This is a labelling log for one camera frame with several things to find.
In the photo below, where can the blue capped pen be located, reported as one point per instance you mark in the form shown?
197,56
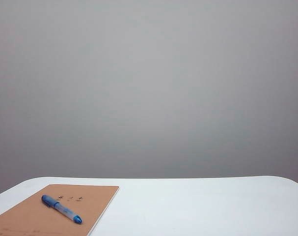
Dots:
62,210

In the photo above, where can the brown kraft notebook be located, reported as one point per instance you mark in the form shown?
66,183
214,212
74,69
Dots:
94,206

